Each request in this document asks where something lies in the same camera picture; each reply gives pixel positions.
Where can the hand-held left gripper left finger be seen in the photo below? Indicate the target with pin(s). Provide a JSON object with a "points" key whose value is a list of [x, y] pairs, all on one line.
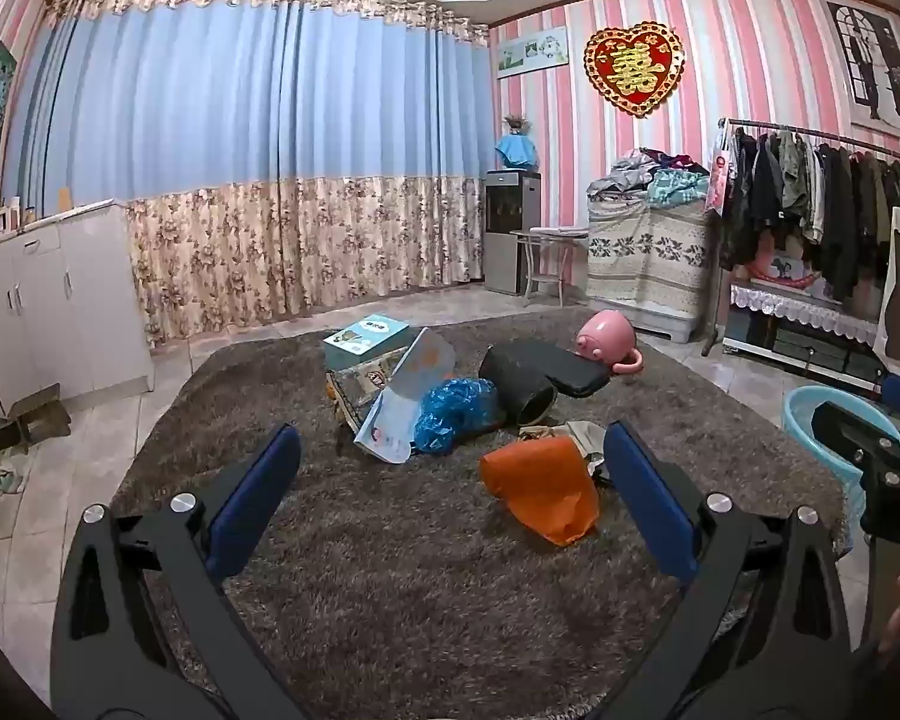
{"points": [[259, 495]]}

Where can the white lace cloth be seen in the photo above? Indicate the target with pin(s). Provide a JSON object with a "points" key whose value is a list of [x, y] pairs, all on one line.
{"points": [[795, 307]]}

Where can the teal cardboard box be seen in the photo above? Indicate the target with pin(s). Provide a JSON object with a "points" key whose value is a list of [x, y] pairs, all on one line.
{"points": [[364, 341]]}

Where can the low black glass stand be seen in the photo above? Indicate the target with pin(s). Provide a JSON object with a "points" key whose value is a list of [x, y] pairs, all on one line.
{"points": [[795, 345]]}

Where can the pink cup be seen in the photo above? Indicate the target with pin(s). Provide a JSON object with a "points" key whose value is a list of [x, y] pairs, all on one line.
{"points": [[604, 337]]}

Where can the black cylinder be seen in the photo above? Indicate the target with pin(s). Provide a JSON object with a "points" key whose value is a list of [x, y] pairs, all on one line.
{"points": [[517, 382]]}

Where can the black flat case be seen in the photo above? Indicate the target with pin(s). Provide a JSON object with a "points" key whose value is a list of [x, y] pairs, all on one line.
{"points": [[577, 375]]}

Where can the printed snack packet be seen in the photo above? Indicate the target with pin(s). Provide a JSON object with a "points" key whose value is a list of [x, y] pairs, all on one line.
{"points": [[356, 390]]}

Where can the metal clothes rack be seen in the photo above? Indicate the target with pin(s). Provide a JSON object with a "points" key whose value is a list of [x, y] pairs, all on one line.
{"points": [[795, 131]]}

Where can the light blue plastic basket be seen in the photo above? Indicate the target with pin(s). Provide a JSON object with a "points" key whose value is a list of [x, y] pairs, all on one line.
{"points": [[802, 420]]}

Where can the orange plastic bag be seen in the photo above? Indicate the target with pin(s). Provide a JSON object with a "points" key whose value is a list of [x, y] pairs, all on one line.
{"points": [[540, 487]]}

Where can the red gold heart decoration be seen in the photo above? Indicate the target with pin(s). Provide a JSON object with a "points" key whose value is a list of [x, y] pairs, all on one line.
{"points": [[634, 67]]}

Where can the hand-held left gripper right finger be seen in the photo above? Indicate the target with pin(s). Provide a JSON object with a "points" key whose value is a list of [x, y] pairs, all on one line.
{"points": [[649, 499]]}

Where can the small wooden stool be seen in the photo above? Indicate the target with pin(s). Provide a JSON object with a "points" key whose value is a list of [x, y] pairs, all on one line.
{"points": [[30, 412]]}

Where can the row of hanging clothes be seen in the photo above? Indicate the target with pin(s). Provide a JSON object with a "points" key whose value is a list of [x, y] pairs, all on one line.
{"points": [[832, 202]]}

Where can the blue cloth cover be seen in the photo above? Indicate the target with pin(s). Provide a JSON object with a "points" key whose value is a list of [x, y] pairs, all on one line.
{"points": [[516, 150]]}

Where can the grey shaggy rug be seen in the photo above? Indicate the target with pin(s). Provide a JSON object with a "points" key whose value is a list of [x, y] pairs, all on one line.
{"points": [[420, 600]]}

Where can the white cabinet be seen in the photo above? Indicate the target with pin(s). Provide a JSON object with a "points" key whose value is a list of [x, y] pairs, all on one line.
{"points": [[67, 300]]}

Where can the grey water dispenser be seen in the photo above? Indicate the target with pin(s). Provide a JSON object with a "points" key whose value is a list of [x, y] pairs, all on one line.
{"points": [[506, 240]]}

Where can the small potted plant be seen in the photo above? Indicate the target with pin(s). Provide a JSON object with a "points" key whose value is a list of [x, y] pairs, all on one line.
{"points": [[516, 124]]}

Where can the red pink round item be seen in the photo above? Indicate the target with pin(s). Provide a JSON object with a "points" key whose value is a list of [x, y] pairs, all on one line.
{"points": [[780, 270]]}

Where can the blue plastic bag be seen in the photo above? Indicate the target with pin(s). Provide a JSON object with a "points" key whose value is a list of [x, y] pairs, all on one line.
{"points": [[454, 412]]}

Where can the pink white hanging bag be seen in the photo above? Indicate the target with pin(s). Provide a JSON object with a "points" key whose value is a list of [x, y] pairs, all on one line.
{"points": [[718, 172]]}

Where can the wall poster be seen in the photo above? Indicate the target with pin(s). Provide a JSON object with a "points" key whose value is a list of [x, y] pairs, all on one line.
{"points": [[877, 60]]}

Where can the pile of folded clothes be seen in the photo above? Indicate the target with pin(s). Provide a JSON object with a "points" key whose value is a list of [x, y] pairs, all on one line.
{"points": [[667, 180]]}

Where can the long landscape wall picture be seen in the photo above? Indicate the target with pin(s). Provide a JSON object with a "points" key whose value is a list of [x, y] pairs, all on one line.
{"points": [[532, 52]]}

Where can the chest under patterned cloth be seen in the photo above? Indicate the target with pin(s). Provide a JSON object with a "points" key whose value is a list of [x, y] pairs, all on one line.
{"points": [[645, 255]]}

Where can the blue and floral curtain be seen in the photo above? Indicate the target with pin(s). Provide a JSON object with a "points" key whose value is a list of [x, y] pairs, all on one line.
{"points": [[232, 127]]}

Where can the small metal table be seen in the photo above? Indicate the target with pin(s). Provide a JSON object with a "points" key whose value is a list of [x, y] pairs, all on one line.
{"points": [[544, 235]]}

